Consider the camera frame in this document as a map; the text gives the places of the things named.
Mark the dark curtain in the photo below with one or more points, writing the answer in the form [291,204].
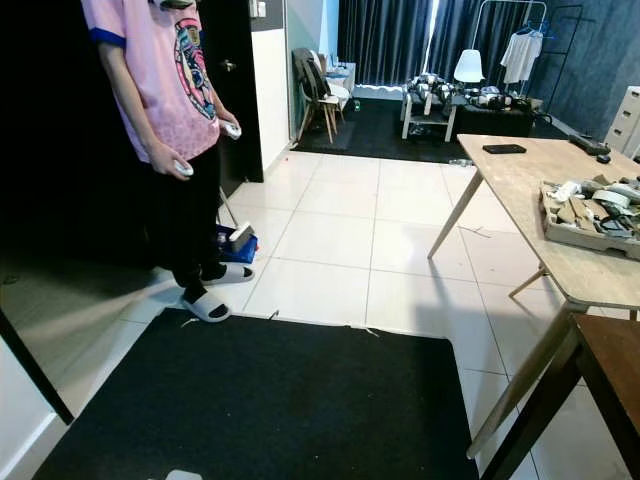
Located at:
[380,42]

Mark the white shell chair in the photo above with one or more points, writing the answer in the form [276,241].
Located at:
[468,66]

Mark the wooden chair with dark jacket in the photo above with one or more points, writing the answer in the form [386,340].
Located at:
[313,83]

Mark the black remote control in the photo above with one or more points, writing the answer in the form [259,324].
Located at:
[589,145]

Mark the cardboard tray of tools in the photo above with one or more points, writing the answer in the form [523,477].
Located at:
[590,215]

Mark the person's left hand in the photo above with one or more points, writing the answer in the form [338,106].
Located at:
[226,115]

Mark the cluttered low bench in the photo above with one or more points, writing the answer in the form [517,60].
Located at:
[470,103]

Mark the person's right hand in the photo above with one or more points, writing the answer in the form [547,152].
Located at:
[165,158]

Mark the black door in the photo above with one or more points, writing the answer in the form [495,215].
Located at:
[240,60]

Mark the white handheld controller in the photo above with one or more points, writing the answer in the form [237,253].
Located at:
[233,130]
[184,169]

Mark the light wooden table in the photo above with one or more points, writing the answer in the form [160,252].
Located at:
[520,190]

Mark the white drawer cabinet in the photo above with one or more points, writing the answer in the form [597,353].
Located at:
[625,125]

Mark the black floor mat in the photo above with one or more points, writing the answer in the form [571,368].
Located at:
[260,405]

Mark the white and black slipper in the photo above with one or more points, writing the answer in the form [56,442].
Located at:
[206,306]
[232,274]

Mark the black slanted furniture leg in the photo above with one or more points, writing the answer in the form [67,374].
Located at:
[40,370]

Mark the blue and white box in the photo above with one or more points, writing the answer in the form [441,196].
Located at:
[237,242]

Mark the black clothes rack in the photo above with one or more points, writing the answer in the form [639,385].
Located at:
[575,40]

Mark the black phone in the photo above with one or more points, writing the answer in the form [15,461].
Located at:
[504,149]

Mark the white hanging shirt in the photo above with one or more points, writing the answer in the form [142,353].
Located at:
[522,56]

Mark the dark brown wooden table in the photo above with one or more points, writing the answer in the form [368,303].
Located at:
[615,355]

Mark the person in pink shirt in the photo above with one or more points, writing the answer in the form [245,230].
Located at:
[160,70]

